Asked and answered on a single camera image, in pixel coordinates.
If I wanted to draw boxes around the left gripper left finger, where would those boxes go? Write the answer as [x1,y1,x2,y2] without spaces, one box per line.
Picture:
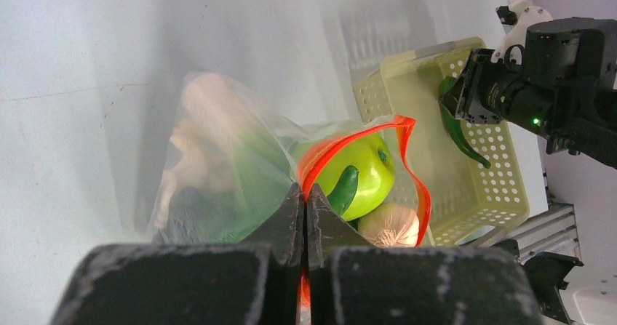
[50,184,305,324]

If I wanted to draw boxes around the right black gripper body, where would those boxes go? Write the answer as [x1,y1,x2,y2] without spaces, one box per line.
[438,48,555,134]

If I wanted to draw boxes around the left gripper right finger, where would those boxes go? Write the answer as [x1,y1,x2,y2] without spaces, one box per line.
[306,186,542,324]

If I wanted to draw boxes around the green bok choy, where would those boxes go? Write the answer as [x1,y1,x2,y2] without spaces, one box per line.
[196,122,294,243]

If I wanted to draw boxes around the green chili pepper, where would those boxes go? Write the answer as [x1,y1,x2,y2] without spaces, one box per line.
[438,76,491,169]

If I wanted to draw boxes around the clear zip top bag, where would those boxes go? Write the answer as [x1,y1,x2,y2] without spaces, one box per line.
[148,73,432,247]

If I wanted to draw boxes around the green apple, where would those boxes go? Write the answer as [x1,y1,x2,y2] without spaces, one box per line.
[316,132,395,221]

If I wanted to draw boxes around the white oyster mushroom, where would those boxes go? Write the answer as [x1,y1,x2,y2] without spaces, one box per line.
[152,73,251,228]

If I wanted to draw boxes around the green cucumber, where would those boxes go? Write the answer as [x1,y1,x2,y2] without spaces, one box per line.
[327,165,359,216]

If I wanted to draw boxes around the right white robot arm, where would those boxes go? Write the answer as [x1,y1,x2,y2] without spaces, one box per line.
[439,17,616,167]

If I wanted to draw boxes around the cream perforated plastic basket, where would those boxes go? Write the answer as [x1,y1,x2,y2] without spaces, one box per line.
[353,37,530,246]

